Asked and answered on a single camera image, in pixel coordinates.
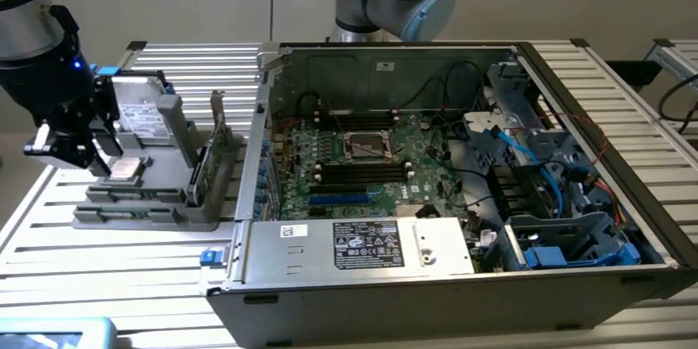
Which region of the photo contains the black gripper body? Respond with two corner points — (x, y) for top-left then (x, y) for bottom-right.
(0, 52), (105, 170)

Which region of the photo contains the black RAM slot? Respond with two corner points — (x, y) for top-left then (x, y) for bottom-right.
(313, 178), (412, 187)
(313, 161), (412, 171)
(313, 172), (412, 181)
(319, 113), (399, 122)
(319, 119), (400, 129)
(317, 106), (398, 115)
(313, 168), (412, 176)

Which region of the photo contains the silver CPU chip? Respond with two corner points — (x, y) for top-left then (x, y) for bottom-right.
(107, 157), (147, 181)

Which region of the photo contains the silver hard disk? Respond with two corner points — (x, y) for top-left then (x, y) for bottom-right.
(107, 72), (171, 141)

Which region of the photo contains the grey parts rack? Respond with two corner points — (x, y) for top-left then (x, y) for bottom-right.
(69, 93), (249, 234)

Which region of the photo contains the blue plug on hard disk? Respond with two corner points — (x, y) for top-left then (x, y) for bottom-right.
(88, 63), (123, 78)

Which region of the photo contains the green graphics card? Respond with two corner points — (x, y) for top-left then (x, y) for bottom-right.
(187, 89), (231, 208)

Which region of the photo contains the blue plastic case latch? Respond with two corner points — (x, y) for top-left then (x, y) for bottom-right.
(199, 247), (225, 269)

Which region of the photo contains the teal plastic box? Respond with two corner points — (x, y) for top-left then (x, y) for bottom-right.
(0, 316), (117, 349)

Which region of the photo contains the black expansion slot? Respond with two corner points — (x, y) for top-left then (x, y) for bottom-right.
(307, 184), (368, 196)

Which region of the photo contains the silver power supply unit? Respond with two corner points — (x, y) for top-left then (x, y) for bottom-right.
(237, 217), (476, 285)

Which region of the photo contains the blue expansion slot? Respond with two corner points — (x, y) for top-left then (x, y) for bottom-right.
(307, 195), (376, 207)

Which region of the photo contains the green motherboard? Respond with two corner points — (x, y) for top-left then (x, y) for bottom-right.
(269, 114), (471, 221)

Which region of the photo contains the open black PC case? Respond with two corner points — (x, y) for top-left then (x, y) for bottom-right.
(204, 40), (695, 349)

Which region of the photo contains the metal disk bay cage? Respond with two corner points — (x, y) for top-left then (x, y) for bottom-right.
(462, 60), (591, 171)

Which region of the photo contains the grey disk bay with blue clips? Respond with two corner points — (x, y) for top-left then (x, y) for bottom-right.
(499, 200), (642, 273)

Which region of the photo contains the aluminium slat side table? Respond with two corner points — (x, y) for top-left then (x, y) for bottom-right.
(642, 38), (698, 81)

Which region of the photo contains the CPU socket with metal frame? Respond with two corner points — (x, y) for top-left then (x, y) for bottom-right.
(336, 129), (398, 164)

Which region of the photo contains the black looped wire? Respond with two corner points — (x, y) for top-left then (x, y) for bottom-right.
(442, 60), (487, 112)

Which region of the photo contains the blue data wire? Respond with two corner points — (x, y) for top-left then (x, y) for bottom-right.
(488, 127), (571, 220)

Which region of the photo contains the thin red wire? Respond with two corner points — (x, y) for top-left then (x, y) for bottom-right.
(566, 114), (611, 167)

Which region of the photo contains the thick black cable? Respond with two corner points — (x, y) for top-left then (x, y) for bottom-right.
(656, 74), (698, 134)

